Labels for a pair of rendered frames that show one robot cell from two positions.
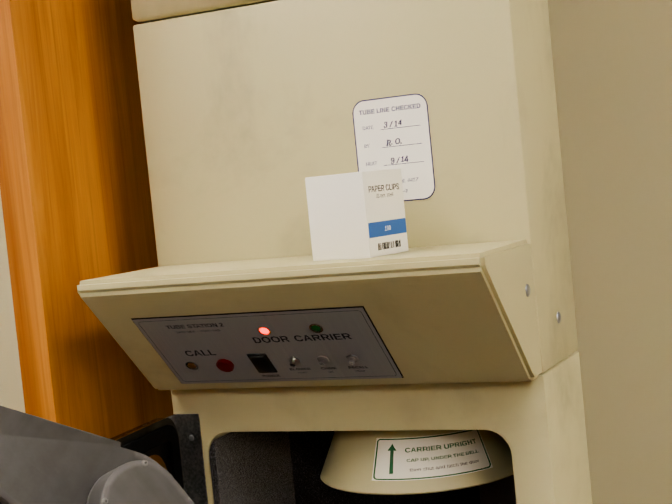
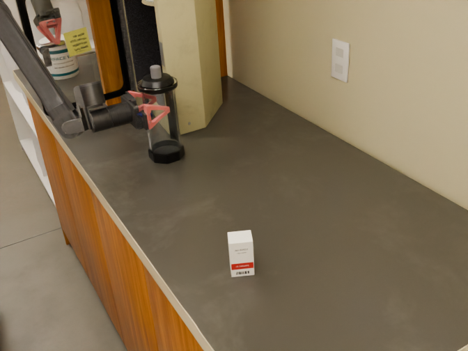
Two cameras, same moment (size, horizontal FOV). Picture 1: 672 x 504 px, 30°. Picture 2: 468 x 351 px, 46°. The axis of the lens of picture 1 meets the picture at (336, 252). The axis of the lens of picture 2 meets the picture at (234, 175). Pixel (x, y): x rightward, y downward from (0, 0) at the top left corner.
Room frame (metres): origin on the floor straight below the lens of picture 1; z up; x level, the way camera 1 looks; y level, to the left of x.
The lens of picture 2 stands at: (-0.20, -1.20, 1.68)
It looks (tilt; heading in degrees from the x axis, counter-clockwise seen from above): 30 degrees down; 37
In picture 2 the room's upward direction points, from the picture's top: 4 degrees counter-clockwise
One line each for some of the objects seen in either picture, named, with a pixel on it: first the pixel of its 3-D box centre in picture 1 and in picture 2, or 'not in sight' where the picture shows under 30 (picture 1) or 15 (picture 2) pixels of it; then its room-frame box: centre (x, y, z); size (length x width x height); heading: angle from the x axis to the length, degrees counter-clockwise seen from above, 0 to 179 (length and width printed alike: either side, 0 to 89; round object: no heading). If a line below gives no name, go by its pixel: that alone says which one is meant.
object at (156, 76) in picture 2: not in sight; (156, 78); (0.80, -0.20, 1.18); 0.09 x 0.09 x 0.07
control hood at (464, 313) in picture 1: (305, 327); not in sight; (0.92, 0.03, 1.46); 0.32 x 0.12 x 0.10; 65
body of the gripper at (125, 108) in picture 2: not in sight; (122, 113); (0.70, -0.16, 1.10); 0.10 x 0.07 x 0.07; 65
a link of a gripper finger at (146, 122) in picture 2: not in sight; (151, 111); (0.75, -0.22, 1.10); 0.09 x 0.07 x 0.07; 155
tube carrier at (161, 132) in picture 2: not in sight; (161, 118); (0.80, -0.20, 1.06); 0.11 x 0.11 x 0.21
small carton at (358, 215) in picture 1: (357, 214); not in sight; (0.90, -0.02, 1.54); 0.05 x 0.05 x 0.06; 54
